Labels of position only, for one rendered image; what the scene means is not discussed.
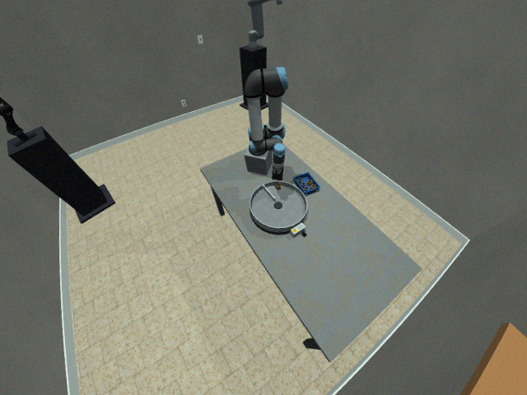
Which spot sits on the blue crate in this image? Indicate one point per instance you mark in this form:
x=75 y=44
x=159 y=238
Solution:
x=305 y=177

